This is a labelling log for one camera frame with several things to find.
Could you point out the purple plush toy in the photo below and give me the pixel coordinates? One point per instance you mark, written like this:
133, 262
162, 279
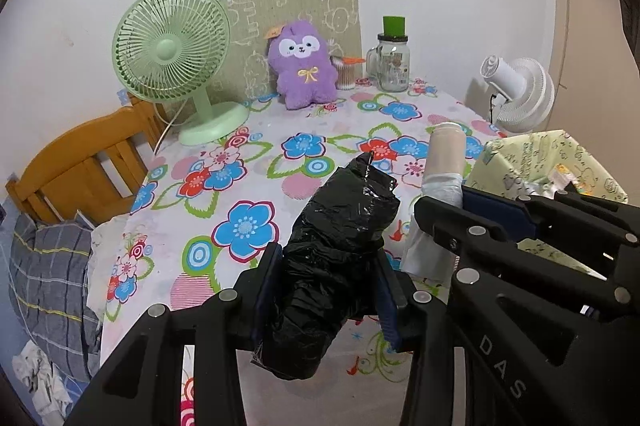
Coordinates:
305, 78

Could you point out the beige door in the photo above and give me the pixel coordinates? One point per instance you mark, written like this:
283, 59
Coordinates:
590, 31

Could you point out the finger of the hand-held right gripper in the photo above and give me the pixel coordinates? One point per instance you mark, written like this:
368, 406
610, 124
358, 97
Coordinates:
450, 226
495, 211

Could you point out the green desk fan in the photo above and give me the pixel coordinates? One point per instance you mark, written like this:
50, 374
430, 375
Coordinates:
167, 48

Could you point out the black plastic bag bundle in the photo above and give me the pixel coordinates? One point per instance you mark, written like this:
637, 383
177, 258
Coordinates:
340, 231

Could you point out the beige roll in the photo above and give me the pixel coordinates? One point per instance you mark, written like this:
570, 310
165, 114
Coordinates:
446, 151

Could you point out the glass jar mug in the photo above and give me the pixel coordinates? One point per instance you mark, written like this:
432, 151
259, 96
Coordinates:
392, 66

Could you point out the floral tablecloth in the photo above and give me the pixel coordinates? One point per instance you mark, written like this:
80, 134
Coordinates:
210, 206

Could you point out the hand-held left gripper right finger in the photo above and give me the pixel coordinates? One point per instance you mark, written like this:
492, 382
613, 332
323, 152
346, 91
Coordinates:
387, 313

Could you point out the yellow patterned storage box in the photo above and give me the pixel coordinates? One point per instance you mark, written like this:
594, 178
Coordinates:
575, 156

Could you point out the green patterned wall sheet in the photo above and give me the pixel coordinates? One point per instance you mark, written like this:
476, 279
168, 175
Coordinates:
250, 26

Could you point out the green plastic cup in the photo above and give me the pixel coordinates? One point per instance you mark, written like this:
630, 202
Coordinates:
394, 27

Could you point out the white desk fan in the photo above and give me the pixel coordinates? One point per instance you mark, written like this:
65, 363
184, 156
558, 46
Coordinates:
525, 96

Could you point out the grey plaid blanket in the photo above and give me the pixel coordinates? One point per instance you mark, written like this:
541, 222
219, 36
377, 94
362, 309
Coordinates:
45, 276

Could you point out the blue bed sheet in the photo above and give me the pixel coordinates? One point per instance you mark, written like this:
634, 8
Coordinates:
77, 393

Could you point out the white crumpled cloth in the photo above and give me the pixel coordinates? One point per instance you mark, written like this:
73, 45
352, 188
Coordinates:
42, 376

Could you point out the cotton swab container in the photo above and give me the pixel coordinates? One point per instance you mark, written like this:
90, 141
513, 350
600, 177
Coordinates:
345, 73

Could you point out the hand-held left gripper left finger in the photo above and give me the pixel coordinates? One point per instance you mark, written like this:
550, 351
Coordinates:
267, 291

